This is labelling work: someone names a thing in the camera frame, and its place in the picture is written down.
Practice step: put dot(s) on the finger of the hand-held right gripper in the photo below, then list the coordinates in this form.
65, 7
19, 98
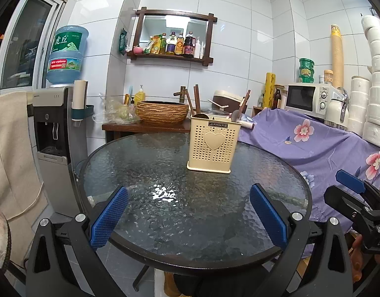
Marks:
350, 178
344, 201

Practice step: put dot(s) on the purple floral cloth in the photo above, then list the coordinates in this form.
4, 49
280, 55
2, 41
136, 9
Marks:
316, 148

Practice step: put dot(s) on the bronze faucet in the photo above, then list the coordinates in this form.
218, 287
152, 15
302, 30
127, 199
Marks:
181, 93

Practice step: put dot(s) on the white squeeze bottle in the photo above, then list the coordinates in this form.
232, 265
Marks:
199, 49

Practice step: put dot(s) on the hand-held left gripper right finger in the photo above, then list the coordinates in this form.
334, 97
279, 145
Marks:
268, 216

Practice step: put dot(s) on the brown woven-pattern basin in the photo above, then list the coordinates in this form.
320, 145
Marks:
162, 113

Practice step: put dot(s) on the stack of green bowls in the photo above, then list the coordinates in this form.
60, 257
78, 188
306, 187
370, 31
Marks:
306, 70

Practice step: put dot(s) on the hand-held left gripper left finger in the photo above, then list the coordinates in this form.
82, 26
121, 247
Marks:
109, 216

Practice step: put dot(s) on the round glass table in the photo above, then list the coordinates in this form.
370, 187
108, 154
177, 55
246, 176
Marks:
177, 167

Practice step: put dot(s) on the white thermos jug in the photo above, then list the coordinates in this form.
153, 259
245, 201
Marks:
333, 113

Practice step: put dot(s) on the yellow green packets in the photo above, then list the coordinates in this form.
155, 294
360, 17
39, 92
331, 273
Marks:
155, 45

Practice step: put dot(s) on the white cup tube with holder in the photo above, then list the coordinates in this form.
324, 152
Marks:
79, 96

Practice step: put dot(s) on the grey water dispenser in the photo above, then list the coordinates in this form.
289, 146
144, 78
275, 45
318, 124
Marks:
54, 176

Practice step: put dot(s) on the blue toothbrush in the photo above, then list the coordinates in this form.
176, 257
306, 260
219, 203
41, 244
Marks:
130, 94

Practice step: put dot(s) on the brown glass bottle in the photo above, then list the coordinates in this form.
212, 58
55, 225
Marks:
278, 99

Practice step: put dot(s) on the wooden-framed mirror shelf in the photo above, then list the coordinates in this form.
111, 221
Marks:
210, 37

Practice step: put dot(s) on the lidded beige jar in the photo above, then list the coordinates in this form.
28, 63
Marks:
328, 77

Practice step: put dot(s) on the brown wooden chopstick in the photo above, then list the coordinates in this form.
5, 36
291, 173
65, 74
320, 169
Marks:
247, 96
196, 99
242, 103
190, 105

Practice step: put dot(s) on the cream perforated utensil holder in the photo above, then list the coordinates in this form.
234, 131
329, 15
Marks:
213, 154

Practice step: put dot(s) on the white microwave oven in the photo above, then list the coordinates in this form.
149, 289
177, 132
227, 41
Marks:
299, 99

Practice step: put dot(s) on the tall stack of paper cups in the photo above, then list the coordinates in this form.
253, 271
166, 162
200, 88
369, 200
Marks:
337, 55

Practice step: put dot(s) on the blue water jug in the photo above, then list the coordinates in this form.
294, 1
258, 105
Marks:
67, 55

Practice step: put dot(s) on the brown boot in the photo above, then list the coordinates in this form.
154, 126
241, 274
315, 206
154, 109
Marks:
172, 284

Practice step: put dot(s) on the clear plastic bag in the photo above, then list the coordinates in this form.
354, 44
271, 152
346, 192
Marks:
115, 113

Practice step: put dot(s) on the brown sauce bottle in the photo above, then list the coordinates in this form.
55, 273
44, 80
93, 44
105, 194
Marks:
180, 45

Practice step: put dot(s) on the yellow soap bottle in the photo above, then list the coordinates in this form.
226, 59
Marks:
139, 97

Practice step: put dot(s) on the clear plastic spoon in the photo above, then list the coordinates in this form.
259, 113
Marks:
236, 116

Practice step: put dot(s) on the dark soy sauce bottle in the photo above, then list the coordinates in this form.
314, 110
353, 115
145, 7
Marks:
189, 45

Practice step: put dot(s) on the pink small container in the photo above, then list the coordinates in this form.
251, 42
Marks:
138, 50

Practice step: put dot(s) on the green hanging packet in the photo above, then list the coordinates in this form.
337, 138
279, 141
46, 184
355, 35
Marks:
122, 41

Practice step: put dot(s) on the brown and cream rice cooker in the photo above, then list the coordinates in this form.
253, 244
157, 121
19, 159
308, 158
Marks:
227, 99

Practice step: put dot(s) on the stacks of white bowls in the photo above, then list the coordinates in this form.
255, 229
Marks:
375, 99

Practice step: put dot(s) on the white-framed window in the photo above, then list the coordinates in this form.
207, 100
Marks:
26, 43

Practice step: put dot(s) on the dark wooden counter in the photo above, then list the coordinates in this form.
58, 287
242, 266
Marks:
146, 128

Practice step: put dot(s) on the beige cloth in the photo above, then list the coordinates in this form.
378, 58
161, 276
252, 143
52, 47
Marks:
10, 148

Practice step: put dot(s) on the small wooden box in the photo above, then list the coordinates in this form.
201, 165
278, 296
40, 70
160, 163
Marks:
257, 112

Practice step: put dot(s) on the yellow wrap roll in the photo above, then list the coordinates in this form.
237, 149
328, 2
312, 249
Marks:
270, 91

